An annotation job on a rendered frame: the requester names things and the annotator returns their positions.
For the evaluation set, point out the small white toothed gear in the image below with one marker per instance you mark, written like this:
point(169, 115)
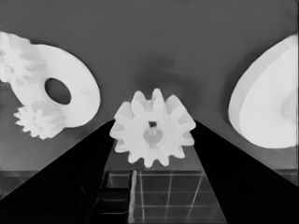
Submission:
point(23, 62)
point(46, 124)
point(132, 131)

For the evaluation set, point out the large thick white disc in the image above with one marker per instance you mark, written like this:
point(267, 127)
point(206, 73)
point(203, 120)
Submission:
point(264, 109)

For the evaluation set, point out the white round pinned carrier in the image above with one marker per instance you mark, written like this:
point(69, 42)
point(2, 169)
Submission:
point(81, 81)

